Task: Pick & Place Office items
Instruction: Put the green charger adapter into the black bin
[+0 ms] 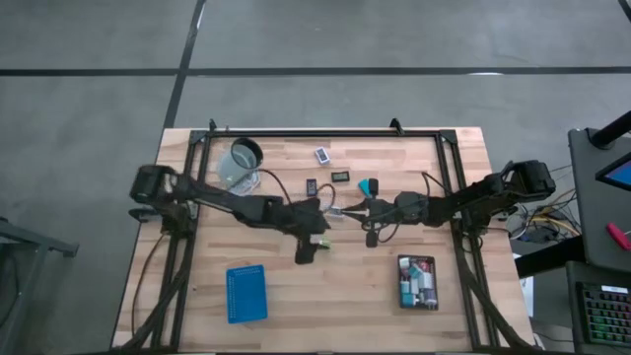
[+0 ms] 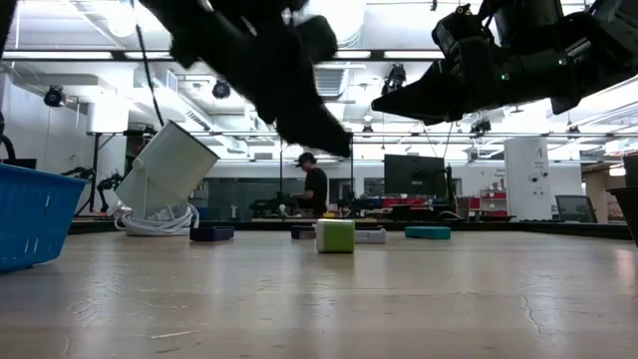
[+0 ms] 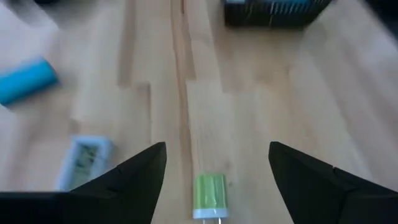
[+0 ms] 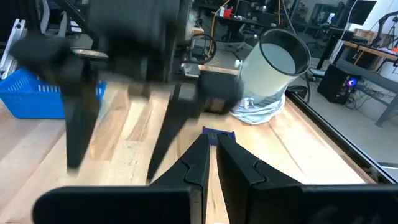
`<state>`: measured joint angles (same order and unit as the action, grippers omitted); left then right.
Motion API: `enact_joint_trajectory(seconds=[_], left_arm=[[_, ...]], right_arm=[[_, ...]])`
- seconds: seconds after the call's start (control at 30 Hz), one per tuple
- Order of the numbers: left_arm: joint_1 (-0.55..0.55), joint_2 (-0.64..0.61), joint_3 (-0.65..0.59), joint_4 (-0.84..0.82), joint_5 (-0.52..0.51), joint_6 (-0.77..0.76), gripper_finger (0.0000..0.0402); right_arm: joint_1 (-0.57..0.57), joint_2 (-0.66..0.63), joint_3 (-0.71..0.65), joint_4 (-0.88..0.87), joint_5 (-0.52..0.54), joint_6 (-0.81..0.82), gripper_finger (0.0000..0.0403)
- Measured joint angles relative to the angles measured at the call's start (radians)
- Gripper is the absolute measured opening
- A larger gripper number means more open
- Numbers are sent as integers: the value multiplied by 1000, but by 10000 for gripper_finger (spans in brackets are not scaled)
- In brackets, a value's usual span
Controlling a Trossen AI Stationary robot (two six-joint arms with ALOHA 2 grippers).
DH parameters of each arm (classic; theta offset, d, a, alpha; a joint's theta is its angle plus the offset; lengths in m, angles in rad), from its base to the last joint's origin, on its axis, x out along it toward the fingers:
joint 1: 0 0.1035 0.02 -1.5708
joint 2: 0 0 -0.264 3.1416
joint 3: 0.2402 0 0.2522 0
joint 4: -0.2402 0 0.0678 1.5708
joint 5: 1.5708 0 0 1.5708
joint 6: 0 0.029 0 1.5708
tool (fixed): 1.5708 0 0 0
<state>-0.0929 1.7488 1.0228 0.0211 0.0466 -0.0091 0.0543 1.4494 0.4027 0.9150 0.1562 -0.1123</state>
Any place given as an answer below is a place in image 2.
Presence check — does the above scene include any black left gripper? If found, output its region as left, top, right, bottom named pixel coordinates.
left=139, top=0, right=354, bottom=159

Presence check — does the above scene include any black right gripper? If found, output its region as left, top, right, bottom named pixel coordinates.
left=371, top=33, right=545, bottom=126

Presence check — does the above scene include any green white USB charger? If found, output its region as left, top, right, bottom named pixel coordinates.
left=315, top=217, right=356, bottom=254

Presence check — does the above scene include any grey mesh office chair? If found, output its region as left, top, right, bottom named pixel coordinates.
left=554, top=193, right=608, bottom=223

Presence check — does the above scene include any person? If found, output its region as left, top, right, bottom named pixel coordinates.
left=290, top=152, right=330, bottom=216

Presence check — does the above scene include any black monitor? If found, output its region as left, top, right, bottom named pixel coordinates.
left=383, top=154, right=448, bottom=199

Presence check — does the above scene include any white digital thermometer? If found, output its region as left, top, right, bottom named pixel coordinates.
left=354, top=227, right=388, bottom=245

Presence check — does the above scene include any red tool cabinet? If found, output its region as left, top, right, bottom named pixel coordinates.
left=471, top=187, right=510, bottom=217

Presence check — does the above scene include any white round pillar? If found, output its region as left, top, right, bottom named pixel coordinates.
left=503, top=137, right=552, bottom=221

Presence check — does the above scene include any teal rectangular case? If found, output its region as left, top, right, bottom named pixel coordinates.
left=404, top=225, right=453, bottom=240

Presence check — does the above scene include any black legged robot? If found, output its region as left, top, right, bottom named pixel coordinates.
left=62, top=167, right=97, bottom=181
left=97, top=172, right=126, bottom=213

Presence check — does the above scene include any blue plastic basket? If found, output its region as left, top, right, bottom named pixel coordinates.
left=0, top=163, right=90, bottom=274

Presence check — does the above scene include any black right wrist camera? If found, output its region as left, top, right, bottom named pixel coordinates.
left=431, top=3, right=492, bottom=51

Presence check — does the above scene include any white coiled cable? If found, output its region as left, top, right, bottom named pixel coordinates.
left=113, top=202, right=200, bottom=237

